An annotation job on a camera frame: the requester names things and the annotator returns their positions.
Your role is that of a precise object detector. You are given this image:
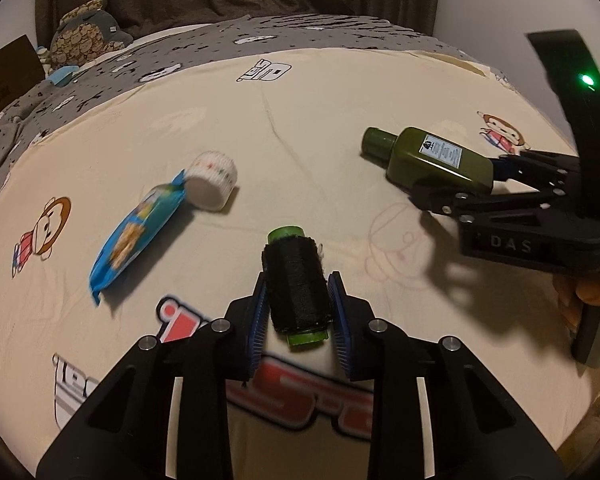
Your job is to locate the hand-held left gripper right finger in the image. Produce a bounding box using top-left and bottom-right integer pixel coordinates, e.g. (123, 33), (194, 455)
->
(327, 271), (566, 480)

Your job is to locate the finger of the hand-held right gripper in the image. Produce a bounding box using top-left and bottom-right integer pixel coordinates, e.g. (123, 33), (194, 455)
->
(492, 150), (583, 196)
(410, 182), (573, 226)

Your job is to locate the white patterned tape roll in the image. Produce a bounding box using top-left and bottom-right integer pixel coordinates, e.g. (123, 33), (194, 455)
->
(185, 150), (239, 212)

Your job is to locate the blue snack packet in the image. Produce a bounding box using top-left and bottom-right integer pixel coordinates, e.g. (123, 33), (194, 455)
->
(88, 170), (187, 307)

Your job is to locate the person's right hand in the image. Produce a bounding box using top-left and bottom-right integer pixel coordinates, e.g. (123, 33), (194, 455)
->
(554, 267), (600, 332)

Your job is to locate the grey printed blanket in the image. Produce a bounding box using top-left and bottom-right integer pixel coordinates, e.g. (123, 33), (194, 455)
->
(0, 12), (521, 231)

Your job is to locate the grey patterned plush toy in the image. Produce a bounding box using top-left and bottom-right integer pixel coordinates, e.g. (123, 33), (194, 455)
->
(49, 0), (133, 68)

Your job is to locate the small blue cloth item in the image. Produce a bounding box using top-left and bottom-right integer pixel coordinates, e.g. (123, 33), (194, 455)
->
(45, 66), (79, 86)

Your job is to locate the black hair roller green core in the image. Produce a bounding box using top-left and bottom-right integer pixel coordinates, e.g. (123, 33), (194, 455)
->
(262, 226), (331, 349)

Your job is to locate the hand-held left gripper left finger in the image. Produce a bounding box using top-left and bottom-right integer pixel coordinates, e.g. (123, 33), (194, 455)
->
(35, 272), (271, 480)

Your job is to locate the large dark green bottle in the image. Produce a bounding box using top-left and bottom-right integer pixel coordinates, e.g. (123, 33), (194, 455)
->
(361, 126), (496, 197)

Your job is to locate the brown wooden headboard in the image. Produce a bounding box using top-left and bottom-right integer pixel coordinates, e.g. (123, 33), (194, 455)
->
(0, 35), (46, 126)

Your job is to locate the white pillow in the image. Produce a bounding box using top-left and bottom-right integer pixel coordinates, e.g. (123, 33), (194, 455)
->
(130, 24), (221, 47)

